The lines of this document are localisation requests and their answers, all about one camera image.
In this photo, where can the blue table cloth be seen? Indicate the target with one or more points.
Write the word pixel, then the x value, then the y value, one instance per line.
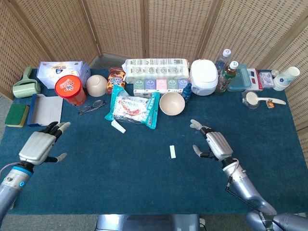
pixel 132 180

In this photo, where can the white paper roll multipack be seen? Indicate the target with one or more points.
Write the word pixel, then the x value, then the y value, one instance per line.
pixel 156 68

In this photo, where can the red lidded can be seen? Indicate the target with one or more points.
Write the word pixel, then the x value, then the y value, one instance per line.
pixel 69 87

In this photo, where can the clear bottle white cap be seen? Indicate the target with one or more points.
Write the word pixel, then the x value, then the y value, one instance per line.
pixel 223 57

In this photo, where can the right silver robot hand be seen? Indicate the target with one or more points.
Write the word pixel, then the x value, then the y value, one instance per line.
pixel 220 144

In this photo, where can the upright beige bowl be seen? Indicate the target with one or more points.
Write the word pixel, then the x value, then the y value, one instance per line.
pixel 172 104

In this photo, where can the clear purple wipes box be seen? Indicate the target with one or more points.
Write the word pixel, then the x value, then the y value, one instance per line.
pixel 266 80

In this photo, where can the red blue paper glasses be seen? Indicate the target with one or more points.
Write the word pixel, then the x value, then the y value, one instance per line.
pixel 255 80

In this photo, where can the small orange candy packet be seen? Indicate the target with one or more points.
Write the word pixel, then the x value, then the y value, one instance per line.
pixel 270 105

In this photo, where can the black eyeglasses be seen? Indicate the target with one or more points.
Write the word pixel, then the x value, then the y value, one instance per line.
pixel 96 104

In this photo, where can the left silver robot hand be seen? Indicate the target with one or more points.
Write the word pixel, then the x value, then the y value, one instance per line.
pixel 36 148

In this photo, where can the pink smiley tissue box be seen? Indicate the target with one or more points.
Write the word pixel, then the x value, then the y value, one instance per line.
pixel 162 85

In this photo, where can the wicker folding screen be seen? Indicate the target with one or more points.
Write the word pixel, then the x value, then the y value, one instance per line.
pixel 168 24

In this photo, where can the green yellow sponge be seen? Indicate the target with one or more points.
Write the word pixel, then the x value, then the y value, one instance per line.
pixel 16 115

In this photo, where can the brown cookie bag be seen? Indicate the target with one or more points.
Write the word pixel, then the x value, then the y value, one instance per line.
pixel 116 80

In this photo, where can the teal snack bag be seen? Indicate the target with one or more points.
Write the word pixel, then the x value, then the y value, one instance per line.
pixel 132 108

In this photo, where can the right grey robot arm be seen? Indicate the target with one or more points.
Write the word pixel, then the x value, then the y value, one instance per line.
pixel 245 187

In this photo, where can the white tissue paper pack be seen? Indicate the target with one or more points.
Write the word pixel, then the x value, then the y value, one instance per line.
pixel 55 69

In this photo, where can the small white jar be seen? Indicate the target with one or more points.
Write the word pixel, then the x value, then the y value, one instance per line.
pixel 275 73

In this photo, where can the blue spray bottle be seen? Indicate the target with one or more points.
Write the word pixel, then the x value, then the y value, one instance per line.
pixel 186 92

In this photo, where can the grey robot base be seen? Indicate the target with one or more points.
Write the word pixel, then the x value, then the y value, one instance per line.
pixel 149 222

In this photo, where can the white rice cooker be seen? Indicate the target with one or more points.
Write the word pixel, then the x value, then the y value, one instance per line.
pixel 203 77

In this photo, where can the blue box white paper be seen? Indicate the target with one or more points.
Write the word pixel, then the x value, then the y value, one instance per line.
pixel 47 109

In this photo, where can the green tea bottle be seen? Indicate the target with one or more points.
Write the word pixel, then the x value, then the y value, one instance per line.
pixel 225 79

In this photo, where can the floral paper cup stack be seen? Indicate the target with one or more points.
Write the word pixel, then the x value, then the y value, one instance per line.
pixel 286 78

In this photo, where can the small pale green stick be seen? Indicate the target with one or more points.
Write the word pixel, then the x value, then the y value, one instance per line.
pixel 118 126

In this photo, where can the beige knife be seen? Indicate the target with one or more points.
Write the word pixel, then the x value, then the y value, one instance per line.
pixel 279 101

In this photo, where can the clear container teal lid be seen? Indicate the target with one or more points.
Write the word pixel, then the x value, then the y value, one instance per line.
pixel 240 79

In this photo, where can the beige spoon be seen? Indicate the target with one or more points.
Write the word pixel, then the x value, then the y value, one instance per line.
pixel 252 98

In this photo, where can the green lint roller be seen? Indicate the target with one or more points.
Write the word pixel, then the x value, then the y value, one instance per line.
pixel 25 87

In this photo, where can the clear glass bowl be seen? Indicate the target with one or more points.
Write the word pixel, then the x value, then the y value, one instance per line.
pixel 247 104

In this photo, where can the green smiley tissue box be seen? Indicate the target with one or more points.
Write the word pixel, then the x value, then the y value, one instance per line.
pixel 173 84
pixel 139 85

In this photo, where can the upturned beige bowl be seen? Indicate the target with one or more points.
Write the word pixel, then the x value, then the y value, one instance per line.
pixel 96 85

